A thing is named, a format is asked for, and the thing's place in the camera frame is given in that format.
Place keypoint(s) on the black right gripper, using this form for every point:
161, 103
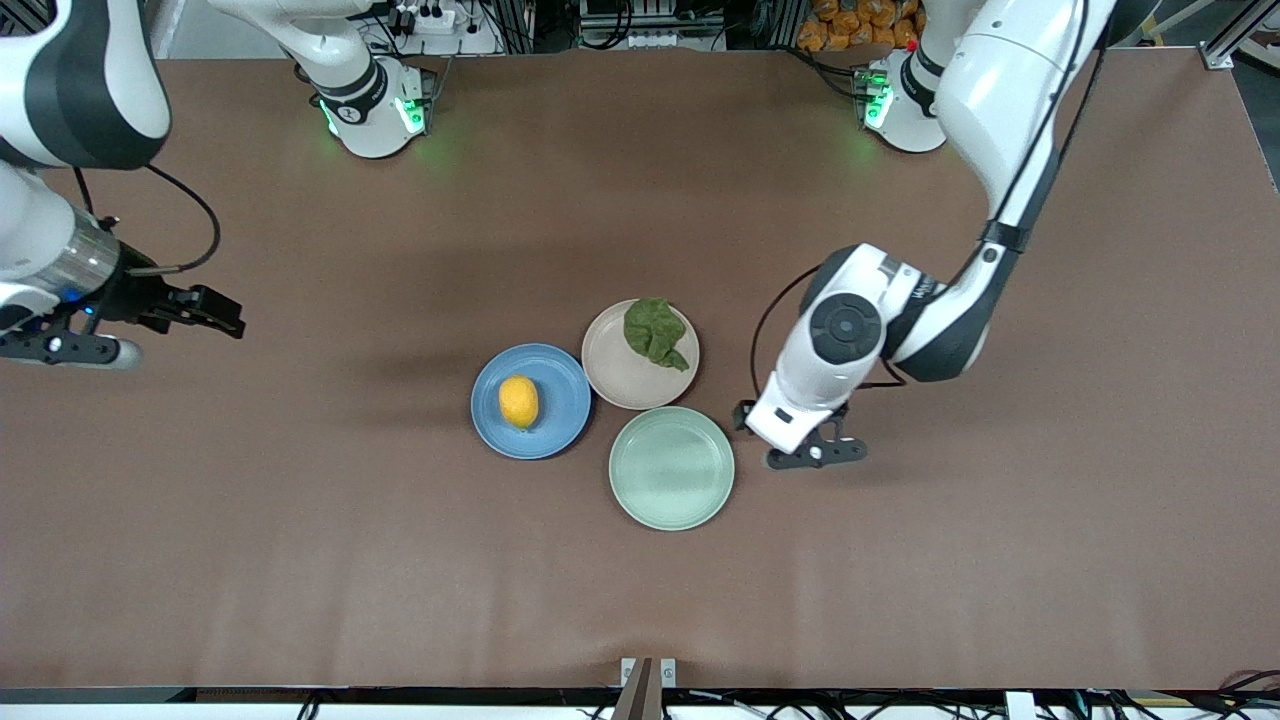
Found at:
137, 297

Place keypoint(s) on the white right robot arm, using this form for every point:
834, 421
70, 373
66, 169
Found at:
80, 80

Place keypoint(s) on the metal bracket with brown strip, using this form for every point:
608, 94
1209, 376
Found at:
640, 685

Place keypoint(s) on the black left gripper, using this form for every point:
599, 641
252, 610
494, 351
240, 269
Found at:
740, 418

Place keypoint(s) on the yellow lemon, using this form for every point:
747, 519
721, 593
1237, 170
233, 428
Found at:
519, 401

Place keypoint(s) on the beige pink plate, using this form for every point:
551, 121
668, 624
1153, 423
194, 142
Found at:
625, 375

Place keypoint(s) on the white power strip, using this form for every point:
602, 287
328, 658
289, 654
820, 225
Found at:
440, 25

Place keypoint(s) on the green lettuce leaf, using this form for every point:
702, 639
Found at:
655, 332

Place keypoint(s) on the pile of orange fruits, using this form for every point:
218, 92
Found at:
860, 25

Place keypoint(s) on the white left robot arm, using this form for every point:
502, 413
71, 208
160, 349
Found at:
1000, 90

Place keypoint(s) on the pale green plate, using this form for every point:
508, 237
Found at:
671, 468

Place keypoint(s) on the blue plate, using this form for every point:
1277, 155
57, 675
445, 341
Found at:
555, 415

